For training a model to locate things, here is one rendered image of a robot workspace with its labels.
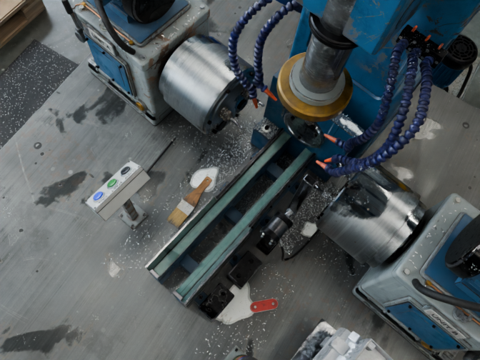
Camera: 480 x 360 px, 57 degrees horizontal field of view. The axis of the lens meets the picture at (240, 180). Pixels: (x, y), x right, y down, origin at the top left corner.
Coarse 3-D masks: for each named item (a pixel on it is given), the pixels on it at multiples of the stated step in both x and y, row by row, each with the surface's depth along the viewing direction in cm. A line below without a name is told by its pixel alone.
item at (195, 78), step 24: (192, 48) 127; (216, 48) 129; (168, 72) 130; (192, 72) 126; (216, 72) 125; (168, 96) 133; (192, 96) 127; (216, 96) 124; (240, 96) 136; (192, 120) 132; (216, 120) 134
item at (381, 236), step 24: (384, 168) 123; (360, 192) 115; (384, 192) 115; (408, 192) 118; (336, 216) 117; (360, 216) 115; (384, 216) 113; (408, 216) 113; (336, 240) 123; (360, 240) 117; (384, 240) 114
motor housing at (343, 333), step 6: (342, 330) 114; (348, 330) 113; (342, 336) 113; (348, 342) 112; (324, 348) 114; (330, 348) 112; (318, 354) 114; (324, 354) 112; (330, 354) 110; (336, 354) 110; (348, 354) 109
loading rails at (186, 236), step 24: (264, 168) 147; (288, 168) 143; (240, 192) 141; (192, 216) 133; (216, 216) 136; (240, 216) 144; (264, 216) 146; (192, 240) 132; (240, 240) 132; (168, 264) 130; (192, 264) 137; (216, 264) 129; (192, 288) 127
